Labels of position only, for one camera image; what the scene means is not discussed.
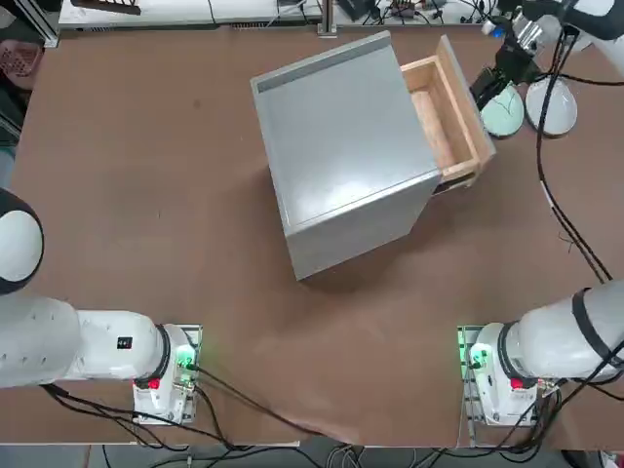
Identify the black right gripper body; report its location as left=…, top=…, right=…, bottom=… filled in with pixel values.
left=494, top=38, right=540, bottom=84

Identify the gray drawer with white handle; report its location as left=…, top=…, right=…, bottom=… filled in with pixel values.
left=399, top=33, right=497, bottom=196

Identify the light green plate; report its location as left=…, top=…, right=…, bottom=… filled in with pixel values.
left=480, top=81, right=522, bottom=138

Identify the white plate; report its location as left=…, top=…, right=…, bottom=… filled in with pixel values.
left=524, top=72, right=579, bottom=137

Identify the gray drawer cabinet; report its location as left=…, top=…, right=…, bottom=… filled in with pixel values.
left=250, top=29, right=443, bottom=282

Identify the pink perforated basket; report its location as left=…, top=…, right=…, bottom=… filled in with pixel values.
left=0, top=38, right=45, bottom=89

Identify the aluminium post with bracket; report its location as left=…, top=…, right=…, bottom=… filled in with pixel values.
left=316, top=0, right=338, bottom=38

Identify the black right arm base cable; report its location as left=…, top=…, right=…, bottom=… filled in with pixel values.
left=506, top=374, right=624, bottom=449

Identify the black arm base cable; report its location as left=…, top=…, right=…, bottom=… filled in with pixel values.
left=506, top=374, right=624, bottom=449
left=187, top=363, right=352, bottom=449

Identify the black left arm base cable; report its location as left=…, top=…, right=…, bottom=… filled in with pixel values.
left=187, top=363, right=352, bottom=449

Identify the aluminium frame rail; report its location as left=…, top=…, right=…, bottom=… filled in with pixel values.
left=14, top=0, right=62, bottom=48

